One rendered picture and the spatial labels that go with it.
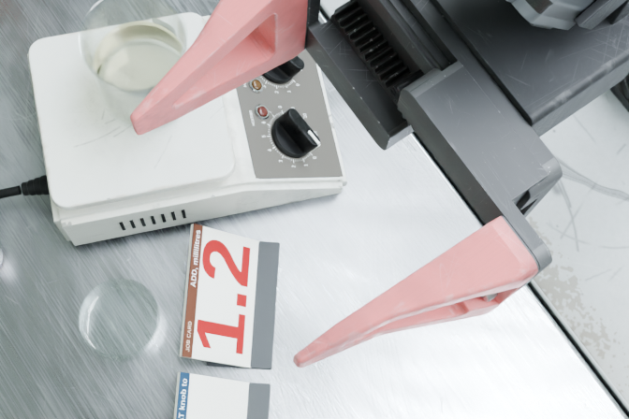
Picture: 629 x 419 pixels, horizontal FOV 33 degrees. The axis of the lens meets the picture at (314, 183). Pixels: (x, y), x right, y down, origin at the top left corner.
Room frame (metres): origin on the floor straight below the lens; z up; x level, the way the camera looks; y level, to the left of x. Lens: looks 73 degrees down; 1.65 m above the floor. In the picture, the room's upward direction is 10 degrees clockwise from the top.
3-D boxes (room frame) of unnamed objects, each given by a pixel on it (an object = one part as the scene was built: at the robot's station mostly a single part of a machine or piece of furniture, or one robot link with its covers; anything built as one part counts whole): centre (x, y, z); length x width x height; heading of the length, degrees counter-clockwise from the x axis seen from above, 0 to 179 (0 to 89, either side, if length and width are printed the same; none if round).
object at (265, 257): (0.14, 0.04, 0.92); 0.09 x 0.06 x 0.04; 6
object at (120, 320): (0.11, 0.11, 0.91); 0.06 x 0.06 x 0.02
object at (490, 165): (0.09, -0.03, 1.30); 0.09 x 0.07 x 0.07; 134
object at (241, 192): (0.25, 0.10, 0.94); 0.22 x 0.13 x 0.08; 112
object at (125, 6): (0.25, 0.12, 1.03); 0.07 x 0.06 x 0.08; 23
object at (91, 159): (0.24, 0.13, 0.98); 0.12 x 0.12 x 0.01; 22
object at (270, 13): (0.14, 0.02, 1.30); 0.09 x 0.07 x 0.07; 134
